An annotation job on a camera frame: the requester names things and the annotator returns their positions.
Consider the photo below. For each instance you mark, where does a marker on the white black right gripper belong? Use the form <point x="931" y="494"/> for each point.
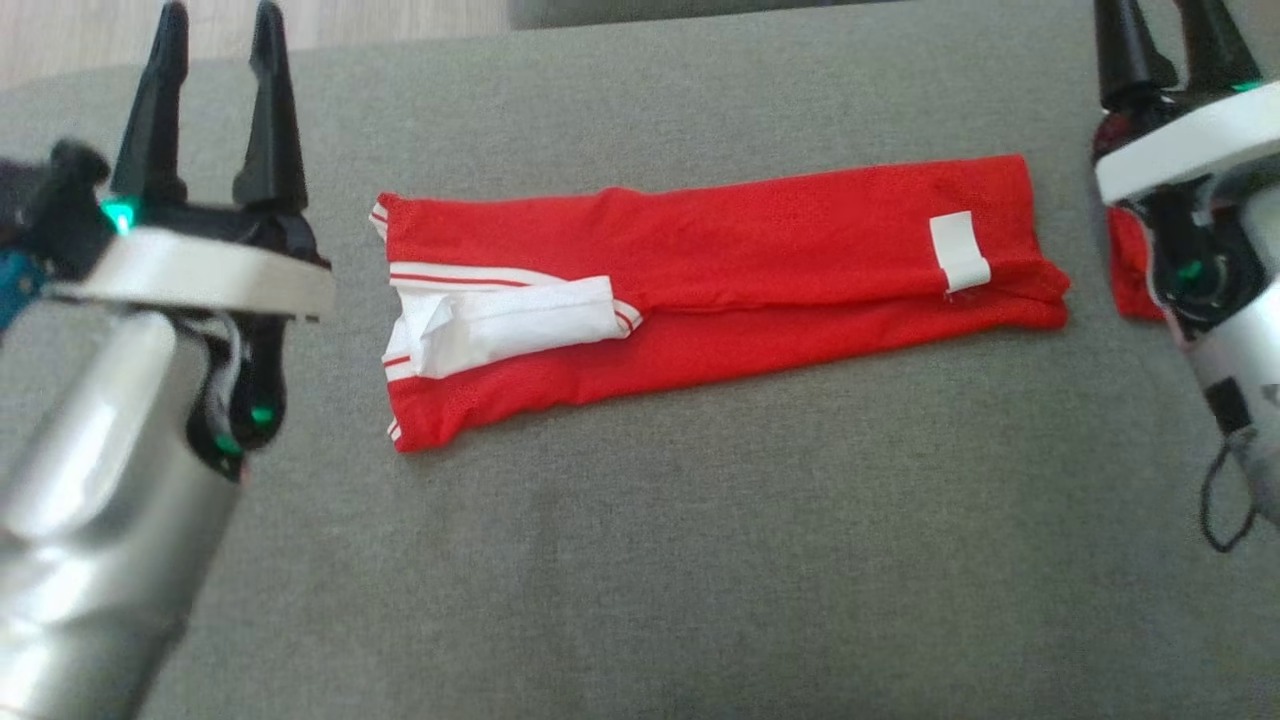
<point x="1190" y="140"/>

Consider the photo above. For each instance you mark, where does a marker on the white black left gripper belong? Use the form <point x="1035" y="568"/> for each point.
<point x="200" y="270"/>

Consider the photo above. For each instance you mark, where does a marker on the red Bulls basketball shorts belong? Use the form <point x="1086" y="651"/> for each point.
<point x="1135" y="270"/>

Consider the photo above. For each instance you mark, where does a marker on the red Bulls basketball jersey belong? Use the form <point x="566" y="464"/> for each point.
<point x="750" y="250"/>

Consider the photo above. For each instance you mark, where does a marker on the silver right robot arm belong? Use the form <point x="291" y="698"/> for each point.
<point x="1250" y="340"/>

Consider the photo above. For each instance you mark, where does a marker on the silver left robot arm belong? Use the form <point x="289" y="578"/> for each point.
<point x="100" y="520"/>

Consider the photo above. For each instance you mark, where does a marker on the small grey sofa cushion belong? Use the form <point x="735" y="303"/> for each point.
<point x="620" y="10"/>

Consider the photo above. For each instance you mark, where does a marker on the large grey sofa seat cushion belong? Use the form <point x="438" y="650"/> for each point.
<point x="700" y="580"/>

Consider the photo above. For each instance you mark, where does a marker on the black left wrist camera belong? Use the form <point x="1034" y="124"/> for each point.
<point x="60" y="210"/>

